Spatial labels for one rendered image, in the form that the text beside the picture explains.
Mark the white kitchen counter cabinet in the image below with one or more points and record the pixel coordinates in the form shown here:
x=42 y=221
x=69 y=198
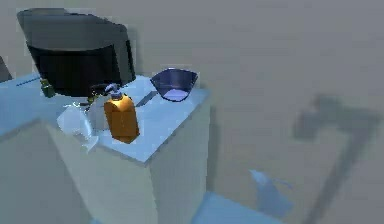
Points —
x=140 y=160

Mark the dark blue bowl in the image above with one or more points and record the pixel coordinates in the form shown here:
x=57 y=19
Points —
x=174 y=85

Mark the orange soap bottle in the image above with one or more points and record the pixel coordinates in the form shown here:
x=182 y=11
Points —
x=121 y=118

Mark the white cup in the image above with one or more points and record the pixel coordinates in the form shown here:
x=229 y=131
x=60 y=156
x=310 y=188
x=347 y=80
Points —
x=98 y=115

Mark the clear wine glass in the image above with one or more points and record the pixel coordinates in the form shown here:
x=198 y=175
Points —
x=76 y=122

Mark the green bottle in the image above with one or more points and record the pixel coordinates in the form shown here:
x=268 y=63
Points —
x=47 y=88

